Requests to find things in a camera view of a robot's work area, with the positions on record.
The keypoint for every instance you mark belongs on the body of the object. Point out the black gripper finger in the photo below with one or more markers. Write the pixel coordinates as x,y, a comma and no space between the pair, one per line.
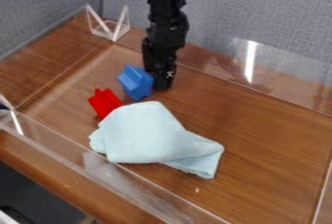
149,56
164,72

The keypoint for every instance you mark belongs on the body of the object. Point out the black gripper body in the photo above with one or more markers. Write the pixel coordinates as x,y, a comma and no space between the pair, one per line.
168,33

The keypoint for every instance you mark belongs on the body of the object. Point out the blue plastic block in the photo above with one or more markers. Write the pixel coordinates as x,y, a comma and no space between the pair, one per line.
137,82

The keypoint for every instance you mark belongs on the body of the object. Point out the red plastic block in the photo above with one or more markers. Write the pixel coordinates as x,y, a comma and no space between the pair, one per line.
105,102

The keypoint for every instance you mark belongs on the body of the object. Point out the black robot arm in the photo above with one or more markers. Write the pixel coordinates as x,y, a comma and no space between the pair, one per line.
165,7

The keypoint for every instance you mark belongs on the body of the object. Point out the light blue cloth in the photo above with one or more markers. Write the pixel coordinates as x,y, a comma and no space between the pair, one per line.
142,134

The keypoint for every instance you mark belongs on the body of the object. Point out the clear acrylic corner bracket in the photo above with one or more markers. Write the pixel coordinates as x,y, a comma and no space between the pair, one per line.
109,29

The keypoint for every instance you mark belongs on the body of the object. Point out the clear acrylic enclosure wall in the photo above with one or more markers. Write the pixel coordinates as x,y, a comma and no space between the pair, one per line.
261,101

